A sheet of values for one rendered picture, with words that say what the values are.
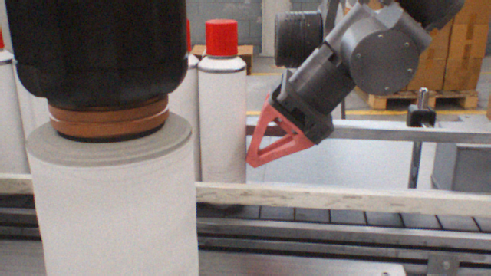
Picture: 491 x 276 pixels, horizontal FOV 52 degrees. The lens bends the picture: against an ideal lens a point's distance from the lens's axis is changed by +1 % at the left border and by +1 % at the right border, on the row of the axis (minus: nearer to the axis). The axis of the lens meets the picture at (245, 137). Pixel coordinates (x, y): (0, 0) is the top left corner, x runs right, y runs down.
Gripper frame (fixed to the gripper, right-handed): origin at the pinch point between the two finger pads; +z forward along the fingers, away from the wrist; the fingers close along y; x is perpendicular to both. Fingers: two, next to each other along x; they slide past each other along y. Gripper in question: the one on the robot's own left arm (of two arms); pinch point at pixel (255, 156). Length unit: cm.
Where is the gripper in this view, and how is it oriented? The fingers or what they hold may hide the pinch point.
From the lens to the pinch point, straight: 56.2
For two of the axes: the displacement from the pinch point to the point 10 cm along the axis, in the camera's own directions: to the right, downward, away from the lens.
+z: -6.3, 7.1, 3.2
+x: 7.7, 6.2, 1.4
